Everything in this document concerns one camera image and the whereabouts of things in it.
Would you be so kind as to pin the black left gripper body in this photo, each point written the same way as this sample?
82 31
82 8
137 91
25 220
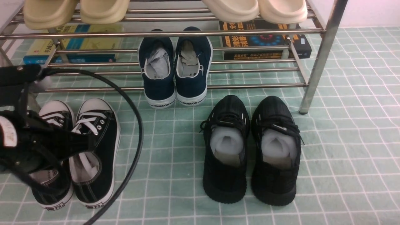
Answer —
29 144

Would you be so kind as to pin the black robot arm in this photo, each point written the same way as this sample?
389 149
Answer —
15 86

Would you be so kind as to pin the metal shoe rack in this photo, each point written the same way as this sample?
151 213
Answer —
289 53

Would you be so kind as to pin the yellow blue book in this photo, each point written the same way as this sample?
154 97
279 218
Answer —
40 50

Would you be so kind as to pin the beige slipper far left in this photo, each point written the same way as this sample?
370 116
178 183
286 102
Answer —
45 14

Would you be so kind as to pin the beige slipper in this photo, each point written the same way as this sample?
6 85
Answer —
103 11
45 14

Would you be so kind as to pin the navy sneaker left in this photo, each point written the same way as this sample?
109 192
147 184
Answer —
155 57

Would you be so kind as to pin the navy sneaker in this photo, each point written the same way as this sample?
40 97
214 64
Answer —
155 57
192 63

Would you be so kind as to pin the navy sneaker right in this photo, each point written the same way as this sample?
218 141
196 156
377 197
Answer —
192 63

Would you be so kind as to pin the black knit sneaker left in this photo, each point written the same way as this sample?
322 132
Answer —
225 133

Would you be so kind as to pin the black knit sneaker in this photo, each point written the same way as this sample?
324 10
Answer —
225 133
278 151

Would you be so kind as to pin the cream slipper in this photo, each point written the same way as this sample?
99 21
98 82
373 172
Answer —
233 11
283 11

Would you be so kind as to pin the black knit sneaker right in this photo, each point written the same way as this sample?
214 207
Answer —
278 151

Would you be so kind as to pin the black orange book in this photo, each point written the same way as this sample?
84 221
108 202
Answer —
257 46

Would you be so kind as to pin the cream slipper far right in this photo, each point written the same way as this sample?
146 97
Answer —
283 11

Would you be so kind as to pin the green grid tablecloth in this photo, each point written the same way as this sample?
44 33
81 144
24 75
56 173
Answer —
349 171

